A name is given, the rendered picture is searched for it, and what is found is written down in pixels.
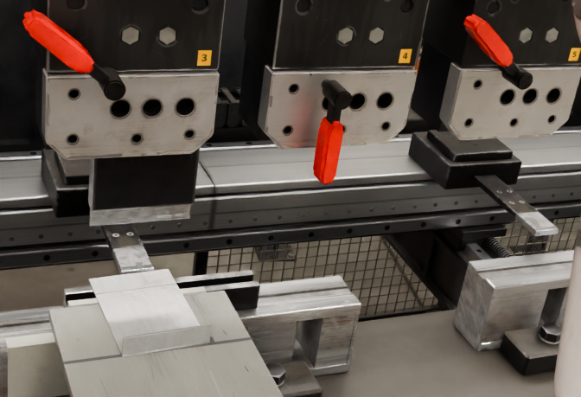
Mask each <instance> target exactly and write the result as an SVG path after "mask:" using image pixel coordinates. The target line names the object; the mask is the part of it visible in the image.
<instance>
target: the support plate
mask: <svg viewBox="0 0 581 397"><path fill-rule="evenodd" d="M183 296H184V297H185V299H186V301H187V303H188V305H189V307H190V309H191V310H192V311H193V313H194V315H195V317H196V319H197V321H198V322H199V324H200V325H204V324H212V327H211V335H210V337H211V336H212V337H213V339H214V341H215V342H219V341H226V340H233V339H240V338H246V337H250V336H249V334H248V332H247V331H246V328H245V326H244V324H243V323H242V322H241V320H240V318H239V315H238V314H237V312H236V310H235V309H234V307H233V305H232V303H231V301H230V299H229V298H228V296H227V294H226V292H225V291H211V292H203V293H196V294H188V295H183ZM48 318H49V322H50V324H51V328H52V331H53V334H54V340H55V343H56V347H57V350H58V353H59V357H60V360H61V366H62V369H63V372H64V375H65V379H66V382H67V388H68V391H69V394H70V397H284V396H283V395H282V394H281V392H280V390H279V388H278V386H277V384H276V382H275V381H274V380H273V378H272V376H271V373H270V372H269V370H268V368H267V367H266V365H265V363H264V361H263V359H262V357H261V355H260V354H259V352H258V350H257V348H256V347H255V345H254V343H253V341H252V340H247V341H240V342H233V343H221V344H215V345H208V346H201V347H194V348H187V349H175V350H169V351H162V352H155V353H149V354H143V355H133V356H127V357H116V358H109V359H103V360H96V361H89V362H76V363H70V364H64V362H67V361H73V360H80V359H87V358H94V357H101V356H108V355H120V351H119V349H118V346H117V344H116V342H115V340H114V337H113V335H112V333H111V330H110V328H109V326H108V323H107V321H106V320H105V316H104V314H103V312H102V310H101V308H100V306H99V304H93V305H85V306H77V307H69V308H60V309H52V310H49V311H48Z"/></svg>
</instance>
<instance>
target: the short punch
mask: <svg viewBox="0 0 581 397"><path fill-rule="evenodd" d="M199 152H200V148H199V149H197V150H196V151H195V152H194V153H191V154H176V155H159V156H141V157H108V158H90V170H89V191H88V203H89V207H90V219H89V227H91V226H103V225H114V224H125V223H136V222H147V221H169V220H180V219H190V210H191V204H194V203H195V188H196V179H197V170H198V161H199Z"/></svg>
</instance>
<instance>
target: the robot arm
mask: <svg viewBox="0 0 581 397"><path fill-rule="evenodd" d="M571 4H572V6H573V13H574V19H575V23H576V27H577V32H578V37H579V40H580V42H581V0H571ZM554 397H581V215H580V220H579V225H578V234H577V239H576V245H575V250H574V255H573V261H572V266H571V276H570V282H569V288H568V293H567V299H566V304H565V314H564V320H563V325H562V330H561V336H560V341H559V350H558V356H557V361H556V368H555V374H554Z"/></svg>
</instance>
